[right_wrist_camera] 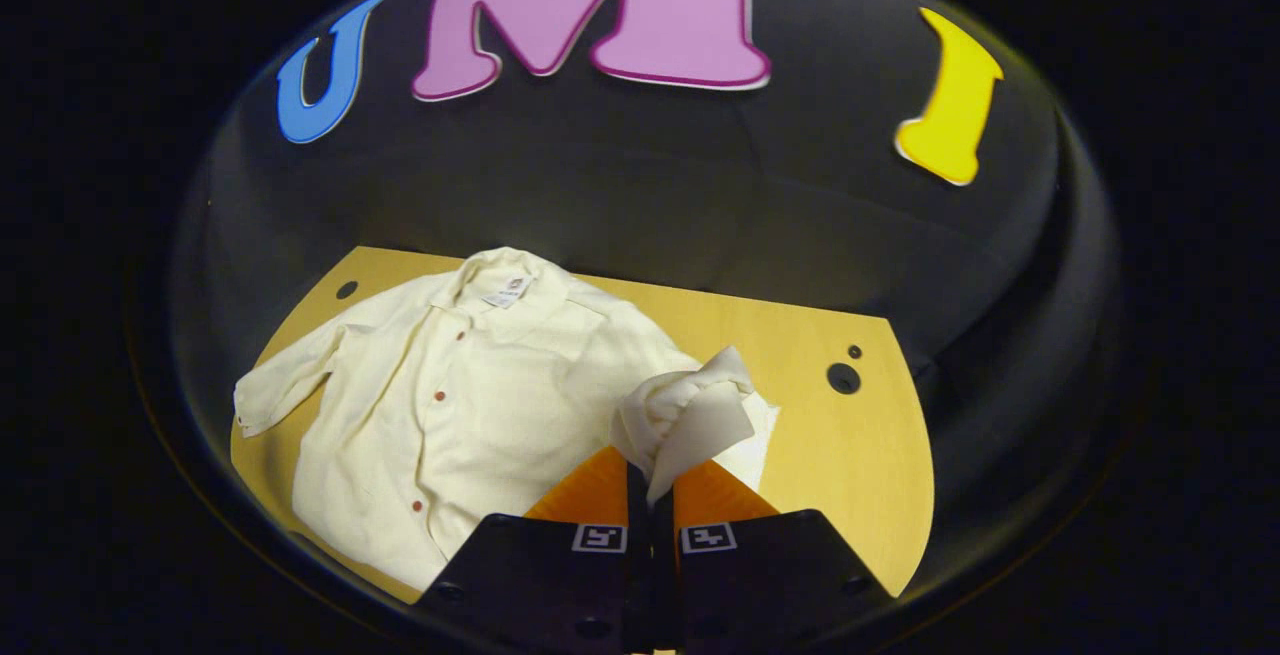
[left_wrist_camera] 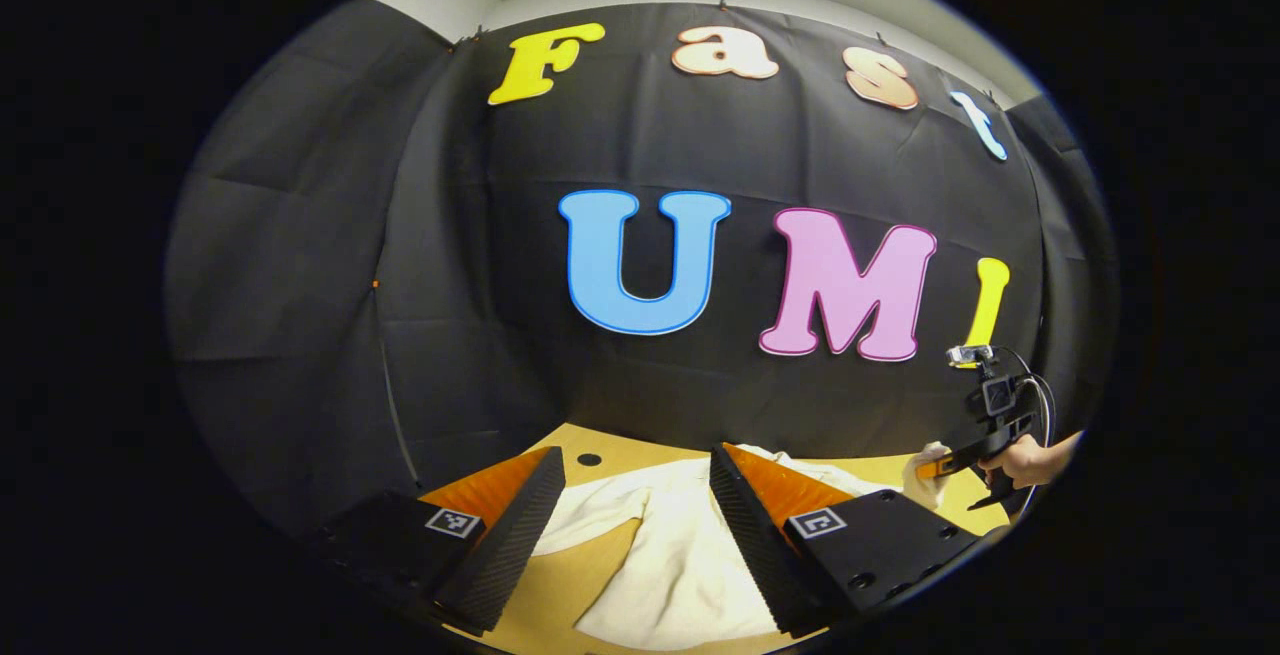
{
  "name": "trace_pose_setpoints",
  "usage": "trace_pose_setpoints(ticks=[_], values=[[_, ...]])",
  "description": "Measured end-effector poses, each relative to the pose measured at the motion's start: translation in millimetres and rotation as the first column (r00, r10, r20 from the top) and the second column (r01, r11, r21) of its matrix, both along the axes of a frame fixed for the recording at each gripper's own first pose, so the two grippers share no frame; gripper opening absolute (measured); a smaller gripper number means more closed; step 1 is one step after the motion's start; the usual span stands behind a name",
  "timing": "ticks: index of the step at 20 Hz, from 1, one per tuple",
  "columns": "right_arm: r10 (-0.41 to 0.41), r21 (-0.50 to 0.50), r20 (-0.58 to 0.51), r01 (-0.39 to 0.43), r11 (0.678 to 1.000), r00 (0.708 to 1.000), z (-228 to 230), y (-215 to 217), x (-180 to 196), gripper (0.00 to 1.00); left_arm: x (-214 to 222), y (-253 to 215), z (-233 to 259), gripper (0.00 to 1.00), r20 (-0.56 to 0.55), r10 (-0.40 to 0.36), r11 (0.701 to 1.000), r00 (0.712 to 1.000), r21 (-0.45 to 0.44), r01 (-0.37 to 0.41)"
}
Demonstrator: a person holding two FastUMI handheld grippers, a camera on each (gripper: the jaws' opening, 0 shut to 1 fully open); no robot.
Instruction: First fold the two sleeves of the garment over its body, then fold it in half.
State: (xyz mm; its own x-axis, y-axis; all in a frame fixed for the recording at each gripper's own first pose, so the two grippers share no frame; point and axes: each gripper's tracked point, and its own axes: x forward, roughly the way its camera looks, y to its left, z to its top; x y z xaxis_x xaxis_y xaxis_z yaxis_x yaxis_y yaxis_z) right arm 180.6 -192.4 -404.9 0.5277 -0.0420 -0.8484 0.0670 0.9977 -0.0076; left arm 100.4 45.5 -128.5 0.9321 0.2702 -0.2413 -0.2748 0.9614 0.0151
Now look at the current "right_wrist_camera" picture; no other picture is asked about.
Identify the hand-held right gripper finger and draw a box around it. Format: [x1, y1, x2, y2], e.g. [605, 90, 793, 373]
[655, 460, 891, 655]
[415, 445, 653, 655]

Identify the black backdrop cloth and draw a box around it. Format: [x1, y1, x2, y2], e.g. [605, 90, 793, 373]
[170, 0, 1116, 576]

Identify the cream button shirt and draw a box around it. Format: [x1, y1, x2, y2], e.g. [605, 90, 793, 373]
[232, 247, 781, 591]

